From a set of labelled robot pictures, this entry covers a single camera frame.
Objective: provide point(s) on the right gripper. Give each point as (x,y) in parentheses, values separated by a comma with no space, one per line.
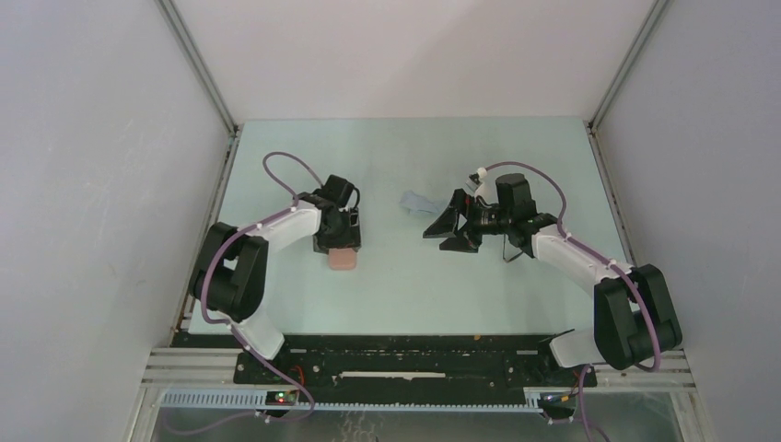
(446,225)

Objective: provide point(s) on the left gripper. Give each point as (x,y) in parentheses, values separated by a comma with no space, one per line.
(351,238)

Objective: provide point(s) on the pink glasses case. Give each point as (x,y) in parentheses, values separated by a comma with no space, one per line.
(342,259)

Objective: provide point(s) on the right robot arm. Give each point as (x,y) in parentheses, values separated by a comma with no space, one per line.
(634,320)

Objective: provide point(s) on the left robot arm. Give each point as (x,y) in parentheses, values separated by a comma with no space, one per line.
(229,276)

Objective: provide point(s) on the black sunglasses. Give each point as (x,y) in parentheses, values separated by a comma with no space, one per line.
(512,253)

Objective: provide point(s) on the light blue cleaning cloth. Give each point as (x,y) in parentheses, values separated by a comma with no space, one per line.
(417,204)

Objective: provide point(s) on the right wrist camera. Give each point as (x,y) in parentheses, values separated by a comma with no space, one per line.
(476,181)

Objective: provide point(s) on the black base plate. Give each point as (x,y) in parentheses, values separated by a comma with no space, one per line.
(420,369)

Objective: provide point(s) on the blue toothed cable duct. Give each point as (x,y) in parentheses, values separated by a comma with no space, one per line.
(258,400)

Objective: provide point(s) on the aluminium frame rail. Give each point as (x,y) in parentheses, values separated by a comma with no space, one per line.
(214,369)

